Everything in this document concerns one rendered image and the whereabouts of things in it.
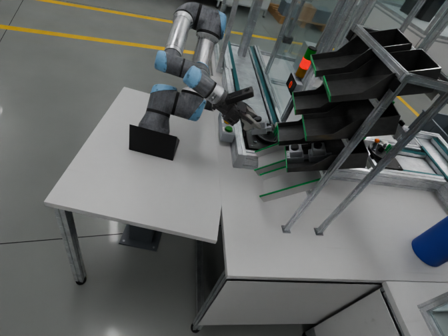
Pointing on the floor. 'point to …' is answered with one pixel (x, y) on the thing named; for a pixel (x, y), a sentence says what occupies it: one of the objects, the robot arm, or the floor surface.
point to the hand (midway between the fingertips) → (259, 122)
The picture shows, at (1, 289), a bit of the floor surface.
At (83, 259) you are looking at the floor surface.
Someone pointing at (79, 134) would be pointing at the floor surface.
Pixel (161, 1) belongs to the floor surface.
